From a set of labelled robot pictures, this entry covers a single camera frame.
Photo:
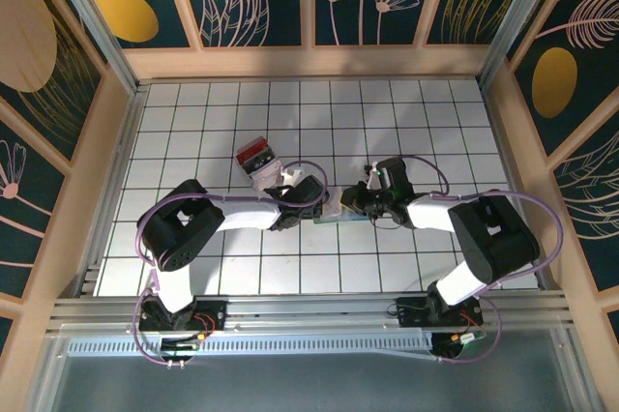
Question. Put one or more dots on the aluminium corner post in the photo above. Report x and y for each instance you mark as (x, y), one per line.
(518, 20)
(94, 20)

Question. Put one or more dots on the aluminium side rail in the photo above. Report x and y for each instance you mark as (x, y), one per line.
(515, 189)
(115, 189)

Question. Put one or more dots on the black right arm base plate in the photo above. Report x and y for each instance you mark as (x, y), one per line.
(411, 315)

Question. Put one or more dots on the plain white card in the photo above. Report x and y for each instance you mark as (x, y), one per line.
(337, 206)

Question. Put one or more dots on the white floral card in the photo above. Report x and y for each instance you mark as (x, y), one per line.
(268, 177)

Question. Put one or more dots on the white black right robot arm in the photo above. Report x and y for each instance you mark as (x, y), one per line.
(430, 211)

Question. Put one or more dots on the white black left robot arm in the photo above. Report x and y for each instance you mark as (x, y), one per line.
(246, 214)

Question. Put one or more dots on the grey metal panel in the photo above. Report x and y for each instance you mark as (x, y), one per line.
(290, 383)

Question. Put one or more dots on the clear acrylic card box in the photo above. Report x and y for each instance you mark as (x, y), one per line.
(242, 167)

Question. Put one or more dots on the aluminium cross rail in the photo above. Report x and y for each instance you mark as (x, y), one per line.
(314, 308)

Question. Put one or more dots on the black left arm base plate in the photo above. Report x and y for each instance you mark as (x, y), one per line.
(215, 315)

